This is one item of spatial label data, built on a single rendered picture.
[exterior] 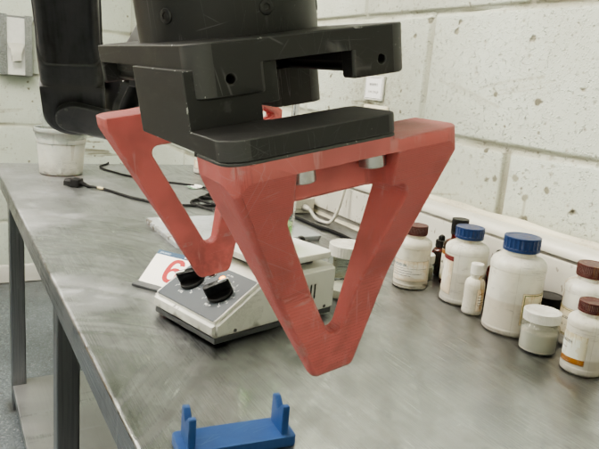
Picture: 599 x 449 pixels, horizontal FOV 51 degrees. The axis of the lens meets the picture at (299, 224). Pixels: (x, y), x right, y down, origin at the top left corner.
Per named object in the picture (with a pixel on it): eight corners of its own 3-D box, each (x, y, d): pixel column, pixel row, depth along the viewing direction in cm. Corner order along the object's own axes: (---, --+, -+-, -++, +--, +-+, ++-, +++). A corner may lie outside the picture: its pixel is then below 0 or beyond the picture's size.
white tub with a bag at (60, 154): (34, 168, 176) (33, 91, 171) (87, 169, 181) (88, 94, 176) (31, 176, 163) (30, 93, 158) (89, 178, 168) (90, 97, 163)
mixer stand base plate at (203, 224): (176, 248, 109) (176, 242, 109) (144, 222, 126) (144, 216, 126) (323, 240, 124) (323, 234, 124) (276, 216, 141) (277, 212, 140)
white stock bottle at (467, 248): (487, 300, 96) (498, 227, 93) (472, 311, 91) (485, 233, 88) (447, 289, 99) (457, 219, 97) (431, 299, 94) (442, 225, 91)
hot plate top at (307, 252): (266, 271, 75) (266, 264, 74) (206, 246, 83) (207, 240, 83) (334, 257, 83) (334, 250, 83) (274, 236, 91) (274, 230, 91)
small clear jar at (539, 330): (540, 360, 75) (547, 319, 74) (509, 345, 79) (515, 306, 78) (563, 354, 78) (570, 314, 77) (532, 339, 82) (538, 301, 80)
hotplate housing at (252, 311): (213, 349, 71) (217, 281, 69) (151, 313, 80) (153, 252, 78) (344, 311, 86) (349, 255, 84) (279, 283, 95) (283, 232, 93)
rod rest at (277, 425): (179, 465, 49) (181, 424, 49) (170, 442, 52) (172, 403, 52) (296, 445, 53) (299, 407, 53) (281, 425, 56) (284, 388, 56)
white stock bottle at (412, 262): (396, 277, 103) (404, 218, 101) (430, 283, 101) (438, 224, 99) (388, 286, 98) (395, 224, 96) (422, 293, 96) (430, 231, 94)
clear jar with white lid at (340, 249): (364, 305, 89) (370, 251, 87) (322, 299, 90) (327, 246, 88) (365, 291, 95) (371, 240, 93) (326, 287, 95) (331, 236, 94)
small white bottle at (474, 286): (460, 314, 89) (467, 264, 87) (461, 307, 92) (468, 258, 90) (480, 317, 88) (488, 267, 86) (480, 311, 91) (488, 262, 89)
